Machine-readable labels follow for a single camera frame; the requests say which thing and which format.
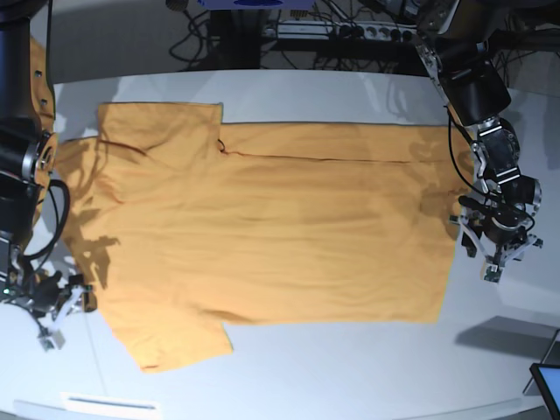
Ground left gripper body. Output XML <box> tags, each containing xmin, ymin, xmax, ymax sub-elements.
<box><xmin>450</xmin><ymin>196</ymin><xmax>543</xmax><ymax>270</ymax></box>

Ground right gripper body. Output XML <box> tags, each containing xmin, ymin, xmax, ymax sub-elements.
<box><xmin>3</xmin><ymin>270</ymin><xmax>71</xmax><ymax>318</ymax></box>

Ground yellow T-shirt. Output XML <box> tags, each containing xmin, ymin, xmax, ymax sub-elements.
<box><xmin>56</xmin><ymin>102</ymin><xmax>473</xmax><ymax>373</ymax></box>

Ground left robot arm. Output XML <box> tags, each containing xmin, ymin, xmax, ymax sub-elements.
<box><xmin>416</xmin><ymin>1</ymin><xmax>546</xmax><ymax>283</ymax></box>

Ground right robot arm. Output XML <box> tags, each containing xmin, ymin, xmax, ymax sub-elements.
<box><xmin>1</xmin><ymin>1</ymin><xmax>96</xmax><ymax>318</ymax></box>

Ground white flat bar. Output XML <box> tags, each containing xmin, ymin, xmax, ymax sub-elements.
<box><xmin>60</xmin><ymin>392</ymin><xmax>160</xmax><ymax>410</ymax></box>

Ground tablet screen on stand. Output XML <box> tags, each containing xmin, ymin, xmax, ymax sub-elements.
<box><xmin>523</xmin><ymin>330</ymin><xmax>559</xmax><ymax>419</ymax></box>

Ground white power strip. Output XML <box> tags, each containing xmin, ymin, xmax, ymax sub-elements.
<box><xmin>262</xmin><ymin>20</ymin><xmax>417</xmax><ymax>43</ymax></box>

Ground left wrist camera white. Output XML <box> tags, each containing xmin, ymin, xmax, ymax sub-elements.
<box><xmin>480</xmin><ymin>262</ymin><xmax>503</xmax><ymax>284</ymax></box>

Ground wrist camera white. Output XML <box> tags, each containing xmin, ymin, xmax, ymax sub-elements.
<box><xmin>38</xmin><ymin>329</ymin><xmax>66</xmax><ymax>352</ymax></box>
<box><xmin>480</xmin><ymin>262</ymin><xmax>503</xmax><ymax>284</ymax></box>

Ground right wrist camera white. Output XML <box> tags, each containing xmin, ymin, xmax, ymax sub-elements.
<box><xmin>38</xmin><ymin>329</ymin><xmax>66</xmax><ymax>352</ymax></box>

